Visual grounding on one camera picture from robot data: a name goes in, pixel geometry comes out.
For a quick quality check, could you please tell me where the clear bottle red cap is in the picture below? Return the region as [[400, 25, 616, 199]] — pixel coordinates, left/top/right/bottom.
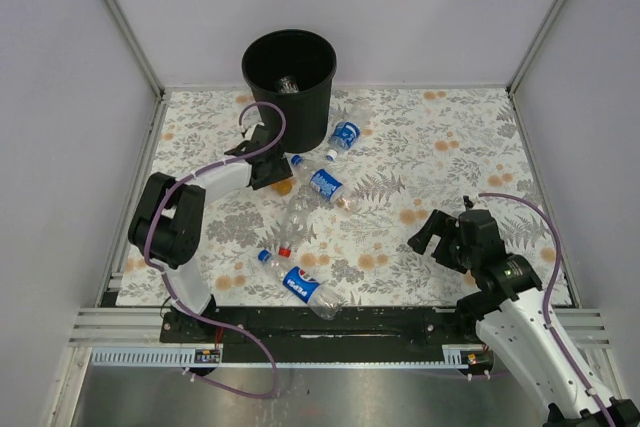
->
[[277, 196, 317, 258]]

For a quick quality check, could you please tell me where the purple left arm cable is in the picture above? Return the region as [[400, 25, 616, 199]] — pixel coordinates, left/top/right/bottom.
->
[[142, 101, 289, 400]]

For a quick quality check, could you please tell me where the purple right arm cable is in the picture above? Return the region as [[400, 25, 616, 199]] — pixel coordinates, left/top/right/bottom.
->
[[477, 191, 619, 427]]

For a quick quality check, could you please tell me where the floral table mat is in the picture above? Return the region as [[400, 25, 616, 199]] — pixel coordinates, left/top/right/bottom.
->
[[115, 87, 573, 308]]

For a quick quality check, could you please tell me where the clear bottle white cap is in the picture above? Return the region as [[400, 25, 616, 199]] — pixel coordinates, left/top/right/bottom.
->
[[275, 75, 299, 95], [283, 82, 300, 94]]

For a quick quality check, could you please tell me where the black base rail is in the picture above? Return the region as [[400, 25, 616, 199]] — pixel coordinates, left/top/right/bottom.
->
[[159, 307, 488, 366]]

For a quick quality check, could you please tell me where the blue label bottle white cap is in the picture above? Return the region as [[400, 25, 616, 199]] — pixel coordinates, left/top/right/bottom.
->
[[326, 102, 373, 161]]

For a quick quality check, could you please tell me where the orange juice bottle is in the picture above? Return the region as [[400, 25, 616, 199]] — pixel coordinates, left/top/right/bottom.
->
[[271, 179, 294, 196]]

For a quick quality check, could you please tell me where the white slotted cable duct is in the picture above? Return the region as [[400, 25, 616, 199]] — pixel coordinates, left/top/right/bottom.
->
[[91, 347, 223, 368]]

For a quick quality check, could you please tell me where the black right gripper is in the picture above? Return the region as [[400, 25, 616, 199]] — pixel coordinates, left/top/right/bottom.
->
[[406, 209, 479, 275]]

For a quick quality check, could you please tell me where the black plastic bin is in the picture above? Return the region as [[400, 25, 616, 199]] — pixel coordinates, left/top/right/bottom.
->
[[241, 29, 337, 154]]

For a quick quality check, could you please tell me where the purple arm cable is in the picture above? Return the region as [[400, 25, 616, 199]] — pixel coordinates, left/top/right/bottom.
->
[[477, 191, 619, 427], [142, 101, 289, 400]]

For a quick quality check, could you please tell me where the Pepsi bottle blue cap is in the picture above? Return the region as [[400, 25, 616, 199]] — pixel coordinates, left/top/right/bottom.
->
[[256, 248, 346, 321]]

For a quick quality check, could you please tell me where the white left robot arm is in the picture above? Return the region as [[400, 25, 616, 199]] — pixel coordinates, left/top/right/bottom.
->
[[128, 123, 292, 342]]

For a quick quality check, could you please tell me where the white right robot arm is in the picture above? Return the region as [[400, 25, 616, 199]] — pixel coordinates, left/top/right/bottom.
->
[[408, 209, 639, 426]]

